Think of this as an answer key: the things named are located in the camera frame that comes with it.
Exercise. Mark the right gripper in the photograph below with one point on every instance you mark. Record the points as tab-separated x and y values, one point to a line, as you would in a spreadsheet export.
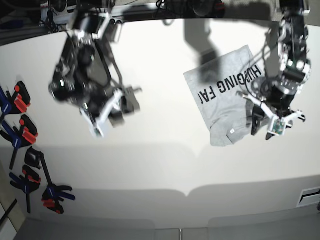
98	98

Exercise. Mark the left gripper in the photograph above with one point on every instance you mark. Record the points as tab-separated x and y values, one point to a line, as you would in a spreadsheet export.
280	103

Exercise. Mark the grey T-shirt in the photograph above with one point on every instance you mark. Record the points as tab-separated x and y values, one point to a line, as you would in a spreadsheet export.
217	87

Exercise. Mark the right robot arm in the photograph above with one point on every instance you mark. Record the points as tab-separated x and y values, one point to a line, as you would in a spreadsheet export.
87	76

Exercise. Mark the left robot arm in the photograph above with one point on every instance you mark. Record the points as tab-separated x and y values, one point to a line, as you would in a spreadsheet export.
295	67

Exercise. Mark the top bar clamp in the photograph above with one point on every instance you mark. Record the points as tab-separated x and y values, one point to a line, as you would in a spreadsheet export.
16	103

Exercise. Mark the long bar clamp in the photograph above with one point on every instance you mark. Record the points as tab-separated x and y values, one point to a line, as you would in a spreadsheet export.
53	195

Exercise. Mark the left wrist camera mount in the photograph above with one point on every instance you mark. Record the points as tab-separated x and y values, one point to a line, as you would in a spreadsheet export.
269	113

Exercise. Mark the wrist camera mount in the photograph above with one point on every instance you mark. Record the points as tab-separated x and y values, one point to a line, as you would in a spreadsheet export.
96	124
269	113

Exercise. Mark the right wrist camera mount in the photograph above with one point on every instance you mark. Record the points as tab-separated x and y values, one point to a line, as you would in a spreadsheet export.
96	124

